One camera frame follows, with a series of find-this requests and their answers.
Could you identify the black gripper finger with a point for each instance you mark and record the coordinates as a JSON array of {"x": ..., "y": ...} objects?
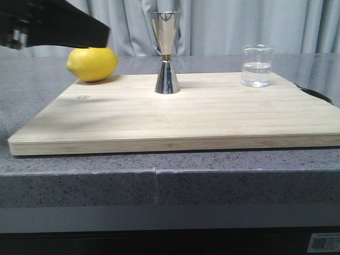
[{"x": 52, "y": 23}]

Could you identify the silver double jigger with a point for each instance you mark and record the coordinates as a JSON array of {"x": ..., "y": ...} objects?
[{"x": 165, "y": 25}]

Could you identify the clear glass beaker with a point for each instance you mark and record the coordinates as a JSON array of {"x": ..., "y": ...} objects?
[{"x": 257, "y": 64}]

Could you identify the yellow lemon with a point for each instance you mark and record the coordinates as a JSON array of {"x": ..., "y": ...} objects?
[{"x": 92, "y": 64}]

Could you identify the grey curtain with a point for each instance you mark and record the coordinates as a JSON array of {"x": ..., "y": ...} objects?
[{"x": 209, "y": 28}]

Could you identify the wooden cutting board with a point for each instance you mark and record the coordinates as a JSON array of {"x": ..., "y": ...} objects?
[{"x": 211, "y": 111}]

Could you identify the white QR code label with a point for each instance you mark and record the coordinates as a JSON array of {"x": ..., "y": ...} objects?
[{"x": 323, "y": 242}]

